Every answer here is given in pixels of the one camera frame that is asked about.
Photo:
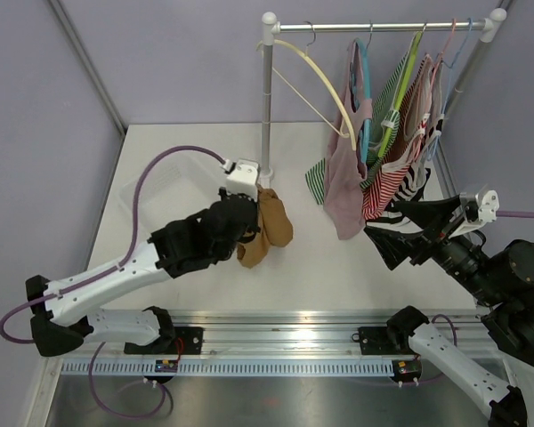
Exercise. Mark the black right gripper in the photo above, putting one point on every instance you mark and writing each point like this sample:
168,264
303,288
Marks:
432,217

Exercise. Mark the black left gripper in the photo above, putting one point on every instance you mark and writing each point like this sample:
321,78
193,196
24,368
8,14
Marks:
254,227

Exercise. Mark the brown tank top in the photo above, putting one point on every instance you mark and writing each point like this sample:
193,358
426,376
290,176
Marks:
275,229

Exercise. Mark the pink tank top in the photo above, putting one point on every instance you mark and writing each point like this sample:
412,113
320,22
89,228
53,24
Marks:
344,172

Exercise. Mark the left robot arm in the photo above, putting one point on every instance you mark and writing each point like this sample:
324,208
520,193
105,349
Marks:
68,313

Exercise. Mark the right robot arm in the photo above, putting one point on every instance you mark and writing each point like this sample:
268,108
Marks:
503,284

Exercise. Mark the red striped tank top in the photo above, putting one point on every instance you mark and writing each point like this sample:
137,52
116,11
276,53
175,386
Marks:
392,168

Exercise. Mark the black white striped tank top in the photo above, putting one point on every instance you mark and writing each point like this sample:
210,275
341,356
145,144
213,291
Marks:
413,185

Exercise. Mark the green striped tank top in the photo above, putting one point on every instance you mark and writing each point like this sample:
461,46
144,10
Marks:
377,133

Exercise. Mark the green hanger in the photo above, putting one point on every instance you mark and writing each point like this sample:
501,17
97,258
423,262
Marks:
391,121

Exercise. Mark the light blue thin hanger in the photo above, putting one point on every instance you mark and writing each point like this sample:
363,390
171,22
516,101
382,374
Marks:
449,66

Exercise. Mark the pink hanger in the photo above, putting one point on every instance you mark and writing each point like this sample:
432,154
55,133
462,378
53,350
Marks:
435,77

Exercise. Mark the white plastic basket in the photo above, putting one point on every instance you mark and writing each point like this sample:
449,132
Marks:
180,185

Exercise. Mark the metal clothes rack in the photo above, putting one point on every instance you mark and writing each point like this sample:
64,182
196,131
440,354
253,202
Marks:
487,27

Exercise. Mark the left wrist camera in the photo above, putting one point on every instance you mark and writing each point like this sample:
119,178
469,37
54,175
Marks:
242,177

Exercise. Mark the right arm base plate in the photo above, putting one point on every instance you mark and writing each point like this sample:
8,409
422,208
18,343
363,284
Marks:
374,341

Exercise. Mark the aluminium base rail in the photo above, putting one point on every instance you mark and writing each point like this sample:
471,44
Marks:
310,334

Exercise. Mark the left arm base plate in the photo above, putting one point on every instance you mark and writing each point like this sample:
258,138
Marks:
188,339

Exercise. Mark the white slotted cable duct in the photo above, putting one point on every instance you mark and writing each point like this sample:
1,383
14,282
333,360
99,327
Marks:
232,367

